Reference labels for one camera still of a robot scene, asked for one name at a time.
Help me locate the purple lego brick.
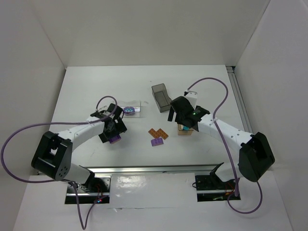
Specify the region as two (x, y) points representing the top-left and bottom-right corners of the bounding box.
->
(109, 135), (121, 144)

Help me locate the purple rounded printed lego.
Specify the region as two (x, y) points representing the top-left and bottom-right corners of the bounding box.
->
(123, 107), (135, 115)

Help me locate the light purple curved lego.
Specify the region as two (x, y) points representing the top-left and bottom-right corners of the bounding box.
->
(151, 137), (164, 147)

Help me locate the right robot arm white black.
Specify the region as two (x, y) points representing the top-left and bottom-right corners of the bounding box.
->
(168, 96), (275, 182)

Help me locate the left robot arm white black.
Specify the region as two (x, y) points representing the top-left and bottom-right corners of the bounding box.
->
(31, 103), (127, 192)

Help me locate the amber plastic container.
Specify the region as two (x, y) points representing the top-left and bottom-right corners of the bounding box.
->
(177, 124), (193, 136)

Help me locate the dark grey plastic container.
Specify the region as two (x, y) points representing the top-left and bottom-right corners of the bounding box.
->
(152, 83), (171, 113)

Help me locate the orange flat lego plate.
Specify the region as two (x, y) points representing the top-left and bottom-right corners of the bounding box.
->
(148, 128), (168, 140)

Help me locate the clear plastic container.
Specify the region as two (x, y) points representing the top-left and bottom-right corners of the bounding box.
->
(118, 100), (141, 118)

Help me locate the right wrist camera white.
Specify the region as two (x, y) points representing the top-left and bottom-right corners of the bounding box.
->
(184, 90), (198, 108)

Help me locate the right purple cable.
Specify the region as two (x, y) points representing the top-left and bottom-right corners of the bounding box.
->
(186, 77), (263, 214)

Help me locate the aluminium rail front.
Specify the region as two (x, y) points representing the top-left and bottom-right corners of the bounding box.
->
(36, 164), (224, 175)

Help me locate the aluminium rail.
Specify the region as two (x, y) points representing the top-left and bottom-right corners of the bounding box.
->
(36, 164), (224, 175)
(226, 66), (253, 133)

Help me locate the aluminium rail right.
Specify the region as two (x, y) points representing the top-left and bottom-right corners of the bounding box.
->
(226, 66), (253, 133)

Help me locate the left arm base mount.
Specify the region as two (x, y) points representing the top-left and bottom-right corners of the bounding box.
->
(77, 174), (112, 205)

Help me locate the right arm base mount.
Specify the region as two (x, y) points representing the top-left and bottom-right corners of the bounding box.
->
(192, 175), (241, 202)

